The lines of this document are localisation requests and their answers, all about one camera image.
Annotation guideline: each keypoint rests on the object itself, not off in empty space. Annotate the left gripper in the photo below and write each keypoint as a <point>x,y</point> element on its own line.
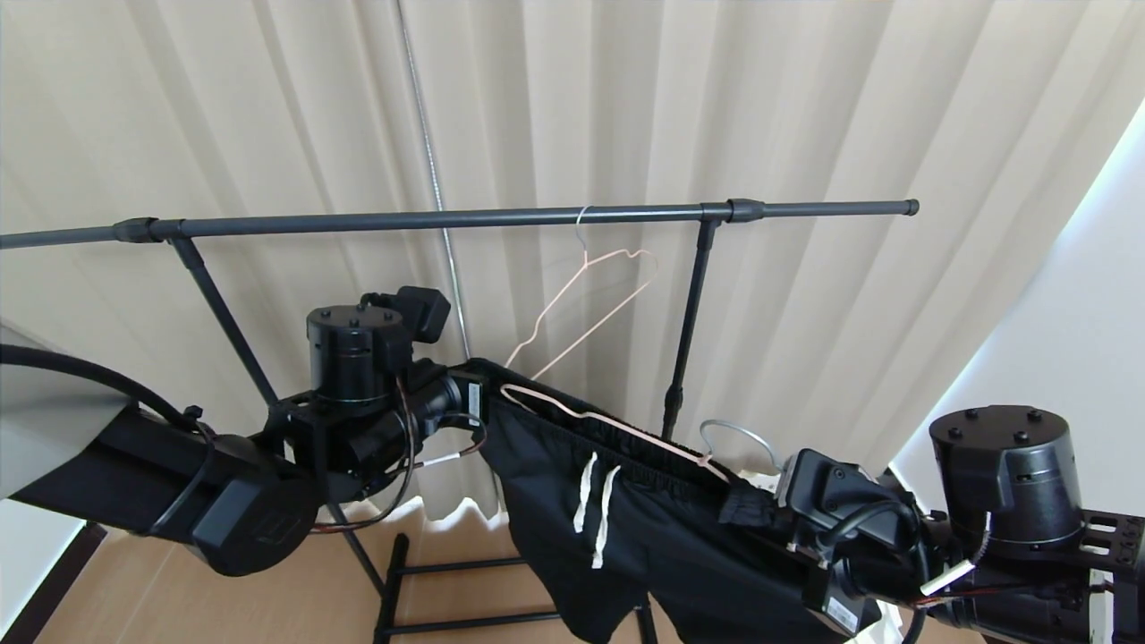
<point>447,394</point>

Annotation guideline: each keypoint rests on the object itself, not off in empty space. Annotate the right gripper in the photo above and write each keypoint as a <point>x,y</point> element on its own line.
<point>886,581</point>

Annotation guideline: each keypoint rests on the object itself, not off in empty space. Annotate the pink clothes hanger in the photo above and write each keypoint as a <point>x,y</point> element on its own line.
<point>583,255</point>
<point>708,462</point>

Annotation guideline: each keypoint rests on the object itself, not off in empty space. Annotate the black shorts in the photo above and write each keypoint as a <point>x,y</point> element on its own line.
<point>644,537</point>

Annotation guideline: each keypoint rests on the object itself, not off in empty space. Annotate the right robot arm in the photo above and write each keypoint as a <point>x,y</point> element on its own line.
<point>1002,483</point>

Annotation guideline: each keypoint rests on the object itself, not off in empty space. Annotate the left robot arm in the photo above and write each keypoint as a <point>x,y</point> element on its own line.
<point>250,510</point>

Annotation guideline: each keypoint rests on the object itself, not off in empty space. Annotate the black clothes rack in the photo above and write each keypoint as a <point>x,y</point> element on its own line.
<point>358,220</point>

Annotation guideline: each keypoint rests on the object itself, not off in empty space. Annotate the white garment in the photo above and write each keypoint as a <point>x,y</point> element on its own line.
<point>884,624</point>

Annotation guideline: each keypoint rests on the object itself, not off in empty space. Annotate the beige curtain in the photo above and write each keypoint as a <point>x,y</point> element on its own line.
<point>805,107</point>

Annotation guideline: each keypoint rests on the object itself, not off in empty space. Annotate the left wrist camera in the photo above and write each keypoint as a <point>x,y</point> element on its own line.
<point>420,313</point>

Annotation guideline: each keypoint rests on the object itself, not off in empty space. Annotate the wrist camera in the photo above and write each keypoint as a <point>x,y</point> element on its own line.
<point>841,487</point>
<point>420,313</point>

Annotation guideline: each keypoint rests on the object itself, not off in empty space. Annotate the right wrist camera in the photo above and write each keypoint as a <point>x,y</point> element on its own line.
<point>841,487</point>

